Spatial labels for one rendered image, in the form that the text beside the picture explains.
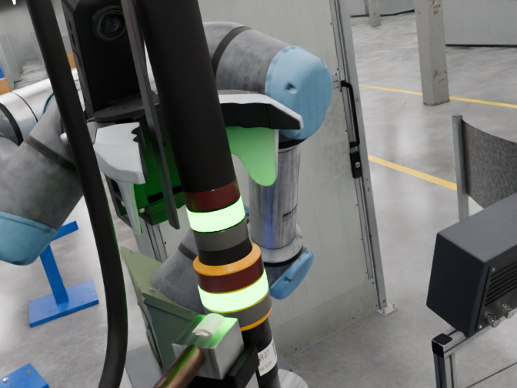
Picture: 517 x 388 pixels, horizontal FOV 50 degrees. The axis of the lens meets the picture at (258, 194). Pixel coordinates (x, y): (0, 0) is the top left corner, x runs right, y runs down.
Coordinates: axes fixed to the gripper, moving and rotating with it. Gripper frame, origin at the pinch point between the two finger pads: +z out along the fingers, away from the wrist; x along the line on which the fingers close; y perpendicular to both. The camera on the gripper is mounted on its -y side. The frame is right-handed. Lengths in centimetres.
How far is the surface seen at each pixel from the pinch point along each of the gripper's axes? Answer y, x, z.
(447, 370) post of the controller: 67, -52, -37
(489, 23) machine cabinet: 128, -853, -662
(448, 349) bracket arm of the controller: 63, -53, -37
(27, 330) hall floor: 167, 16, -329
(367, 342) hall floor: 167, -128, -165
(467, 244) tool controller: 43, -59, -36
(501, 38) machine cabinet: 153, -850, -635
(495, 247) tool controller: 43, -62, -33
